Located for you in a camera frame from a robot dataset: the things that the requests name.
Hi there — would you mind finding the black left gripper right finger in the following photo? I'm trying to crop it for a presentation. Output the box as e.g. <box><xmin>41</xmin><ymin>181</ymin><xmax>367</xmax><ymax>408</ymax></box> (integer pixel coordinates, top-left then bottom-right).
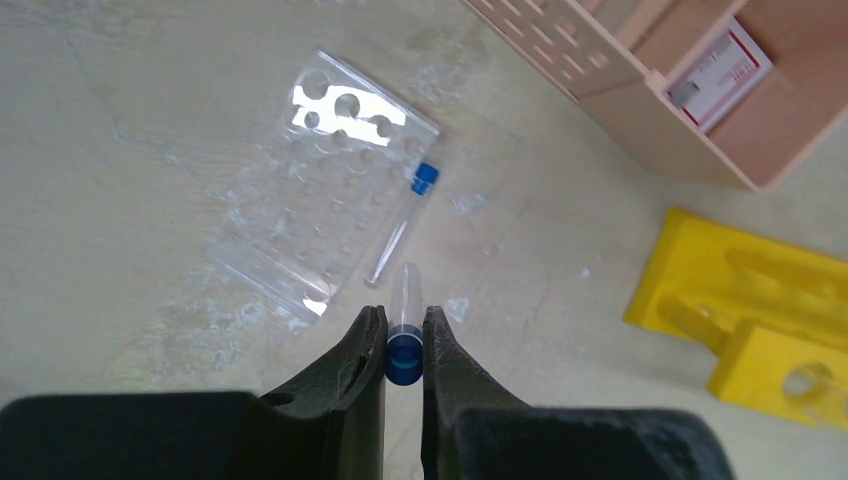
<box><xmin>421</xmin><ymin>306</ymin><xmax>735</xmax><ymax>479</ymax></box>

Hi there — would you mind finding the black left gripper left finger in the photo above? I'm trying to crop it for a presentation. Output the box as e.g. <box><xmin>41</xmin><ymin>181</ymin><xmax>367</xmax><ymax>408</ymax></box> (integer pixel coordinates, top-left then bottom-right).
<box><xmin>1</xmin><ymin>306</ymin><xmax>388</xmax><ymax>479</ymax></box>

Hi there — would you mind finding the blue cap test tube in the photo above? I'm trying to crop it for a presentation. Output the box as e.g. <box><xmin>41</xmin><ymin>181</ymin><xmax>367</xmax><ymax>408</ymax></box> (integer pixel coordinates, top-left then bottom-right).
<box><xmin>385</xmin><ymin>263</ymin><xmax>425</xmax><ymax>386</ymax></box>
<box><xmin>364</xmin><ymin>161</ymin><xmax>440</xmax><ymax>288</ymax></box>

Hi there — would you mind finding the yellow test tube rack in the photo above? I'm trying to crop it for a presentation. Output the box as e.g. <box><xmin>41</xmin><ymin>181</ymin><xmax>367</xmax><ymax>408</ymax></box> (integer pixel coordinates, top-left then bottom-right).
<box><xmin>623</xmin><ymin>207</ymin><xmax>847</xmax><ymax>429</ymax></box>

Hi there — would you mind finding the clear plastic tube tray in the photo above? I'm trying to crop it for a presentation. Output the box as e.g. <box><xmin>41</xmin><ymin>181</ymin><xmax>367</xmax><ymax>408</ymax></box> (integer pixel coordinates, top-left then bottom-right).
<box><xmin>205</xmin><ymin>50</ymin><xmax>441</xmax><ymax>323</ymax></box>

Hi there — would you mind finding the pink mesh file organizer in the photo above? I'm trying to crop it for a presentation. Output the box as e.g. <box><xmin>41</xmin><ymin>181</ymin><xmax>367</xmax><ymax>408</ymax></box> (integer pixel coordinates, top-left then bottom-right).
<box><xmin>468</xmin><ymin>1</ymin><xmax>847</xmax><ymax>192</ymax></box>

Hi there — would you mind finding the white red staples box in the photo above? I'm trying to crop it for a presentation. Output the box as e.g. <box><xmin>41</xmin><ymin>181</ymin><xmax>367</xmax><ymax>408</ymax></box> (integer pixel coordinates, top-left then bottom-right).
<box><xmin>665</xmin><ymin>19</ymin><xmax>773</xmax><ymax>133</ymax></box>

